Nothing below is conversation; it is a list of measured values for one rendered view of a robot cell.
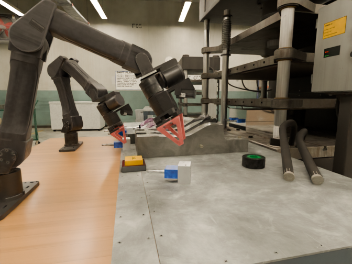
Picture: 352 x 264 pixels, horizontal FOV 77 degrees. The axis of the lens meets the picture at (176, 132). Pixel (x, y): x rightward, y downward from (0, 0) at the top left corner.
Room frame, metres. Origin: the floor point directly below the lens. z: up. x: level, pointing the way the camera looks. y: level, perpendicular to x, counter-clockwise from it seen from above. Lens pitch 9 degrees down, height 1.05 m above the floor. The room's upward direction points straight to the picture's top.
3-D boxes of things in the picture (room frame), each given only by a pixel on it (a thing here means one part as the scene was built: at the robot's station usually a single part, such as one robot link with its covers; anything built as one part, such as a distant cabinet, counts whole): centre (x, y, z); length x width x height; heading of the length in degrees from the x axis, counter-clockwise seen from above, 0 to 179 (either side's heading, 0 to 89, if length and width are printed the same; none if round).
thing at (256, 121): (1.76, -0.72, 0.87); 0.50 x 0.27 x 0.17; 103
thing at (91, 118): (7.29, 3.21, 0.47); 1.52 x 0.77 x 0.94; 96
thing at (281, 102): (1.82, -0.79, 0.96); 1.29 x 0.83 x 0.18; 13
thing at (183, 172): (0.63, 0.02, 0.83); 0.13 x 0.05 x 0.05; 83
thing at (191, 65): (5.90, -0.56, 1.03); 1.54 x 0.94 x 2.06; 6
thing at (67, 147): (1.09, 0.53, 0.84); 0.20 x 0.07 x 0.08; 11
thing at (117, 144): (1.03, 0.28, 0.83); 0.13 x 0.05 x 0.05; 105
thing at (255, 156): (0.77, -0.28, 0.82); 0.08 x 0.08 x 0.04
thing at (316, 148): (1.83, -0.79, 0.76); 1.30 x 0.84 x 0.07; 13
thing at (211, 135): (1.06, -0.06, 0.87); 0.50 x 0.26 x 0.14; 103
